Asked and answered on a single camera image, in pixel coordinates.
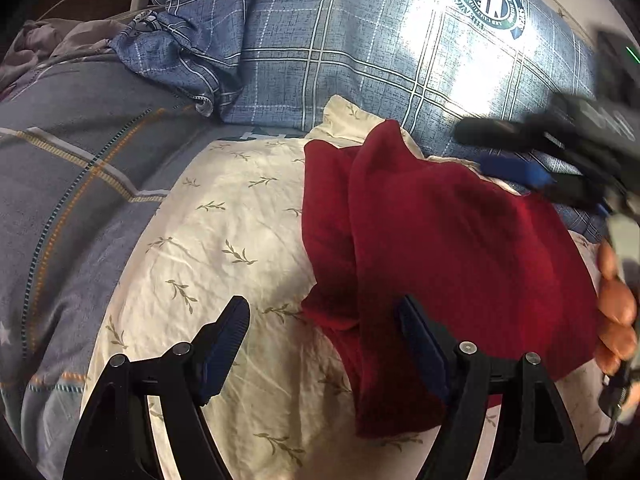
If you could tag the blue plaid pillow with emblem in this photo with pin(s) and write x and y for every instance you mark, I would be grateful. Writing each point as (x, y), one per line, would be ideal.
(360, 45)

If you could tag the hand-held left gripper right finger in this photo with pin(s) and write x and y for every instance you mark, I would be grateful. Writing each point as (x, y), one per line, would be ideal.
(422, 345)

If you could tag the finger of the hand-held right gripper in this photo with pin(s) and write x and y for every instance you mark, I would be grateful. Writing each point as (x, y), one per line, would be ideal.
(520, 170)
(500, 130)

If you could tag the grey striped blanket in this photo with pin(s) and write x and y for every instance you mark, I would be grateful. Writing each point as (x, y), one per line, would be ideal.
(65, 200)

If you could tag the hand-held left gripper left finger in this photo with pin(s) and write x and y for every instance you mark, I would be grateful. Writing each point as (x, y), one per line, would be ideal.
(226, 352)

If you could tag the red fleece garment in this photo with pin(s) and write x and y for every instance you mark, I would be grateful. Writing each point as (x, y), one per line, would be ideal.
(450, 240)

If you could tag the person's right hand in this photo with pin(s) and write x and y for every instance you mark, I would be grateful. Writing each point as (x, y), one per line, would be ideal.
(615, 300)

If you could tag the cream leaf-print pillow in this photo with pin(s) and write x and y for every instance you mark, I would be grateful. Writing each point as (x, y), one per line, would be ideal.
(215, 260)

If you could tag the crumpled blue plaid cloth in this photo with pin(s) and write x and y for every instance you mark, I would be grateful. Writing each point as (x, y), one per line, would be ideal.
(200, 30)

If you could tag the grey-brown crumpled cloth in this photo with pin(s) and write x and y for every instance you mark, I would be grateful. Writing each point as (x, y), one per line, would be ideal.
(45, 45)

